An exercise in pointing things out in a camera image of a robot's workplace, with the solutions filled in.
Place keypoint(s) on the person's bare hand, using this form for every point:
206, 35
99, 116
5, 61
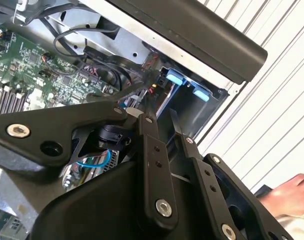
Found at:
292, 195

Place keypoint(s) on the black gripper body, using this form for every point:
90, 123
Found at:
99, 215

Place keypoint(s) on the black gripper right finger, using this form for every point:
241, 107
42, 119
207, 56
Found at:
209, 180

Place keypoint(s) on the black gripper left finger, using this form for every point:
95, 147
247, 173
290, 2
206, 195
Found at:
49, 127

